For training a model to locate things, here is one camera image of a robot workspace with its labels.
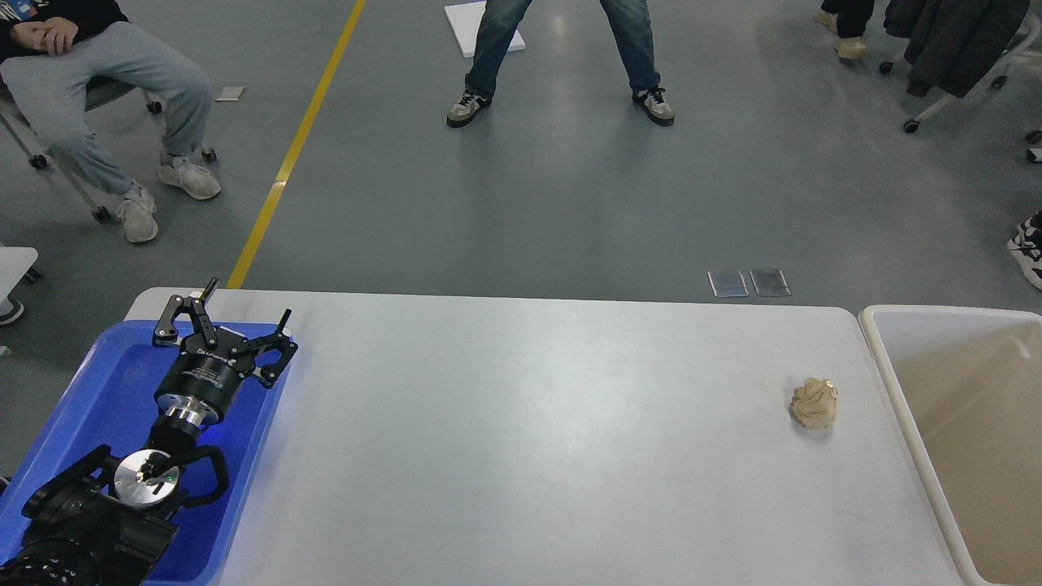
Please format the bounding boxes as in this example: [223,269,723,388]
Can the blue plastic tray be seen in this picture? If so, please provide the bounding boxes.
[1,320,284,585]

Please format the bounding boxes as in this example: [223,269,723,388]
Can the right floor socket plate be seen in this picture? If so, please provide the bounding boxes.
[749,269,792,297]

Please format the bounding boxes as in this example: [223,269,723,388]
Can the standing person blue jeans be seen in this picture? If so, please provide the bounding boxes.
[445,0,676,129]

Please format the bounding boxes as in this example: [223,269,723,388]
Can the person with beige shoes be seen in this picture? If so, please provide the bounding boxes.
[816,0,875,60]

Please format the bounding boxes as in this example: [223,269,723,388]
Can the chair with dark coat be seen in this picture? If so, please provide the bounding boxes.
[878,1,1040,135]

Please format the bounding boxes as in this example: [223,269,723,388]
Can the white board on floor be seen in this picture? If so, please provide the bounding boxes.
[444,1,487,59]

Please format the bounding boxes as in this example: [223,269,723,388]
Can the left floor socket plate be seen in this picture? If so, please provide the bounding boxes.
[708,270,751,298]

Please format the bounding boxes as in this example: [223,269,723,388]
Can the white side table corner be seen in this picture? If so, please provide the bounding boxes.
[1,245,38,326]

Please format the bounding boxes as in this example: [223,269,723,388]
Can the crumpled brown paper ball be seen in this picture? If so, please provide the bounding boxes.
[790,379,838,430]

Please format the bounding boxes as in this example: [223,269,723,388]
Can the seated person grey trousers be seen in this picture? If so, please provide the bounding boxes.
[0,0,221,243]

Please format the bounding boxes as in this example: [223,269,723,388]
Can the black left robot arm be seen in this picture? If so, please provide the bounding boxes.
[2,279,299,585]

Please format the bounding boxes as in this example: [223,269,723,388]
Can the floor socket plate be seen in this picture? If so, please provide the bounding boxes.
[708,270,751,298]
[749,269,792,297]

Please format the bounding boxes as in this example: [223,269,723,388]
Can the white plastic bin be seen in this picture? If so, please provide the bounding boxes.
[859,306,1041,585]

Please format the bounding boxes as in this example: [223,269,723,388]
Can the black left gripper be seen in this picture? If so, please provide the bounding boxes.
[152,278,299,426]

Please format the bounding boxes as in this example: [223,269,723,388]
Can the black white sneaker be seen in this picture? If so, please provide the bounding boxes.
[1006,211,1042,290]

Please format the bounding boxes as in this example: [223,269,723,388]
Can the grey office chair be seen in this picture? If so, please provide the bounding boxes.
[0,75,217,225]

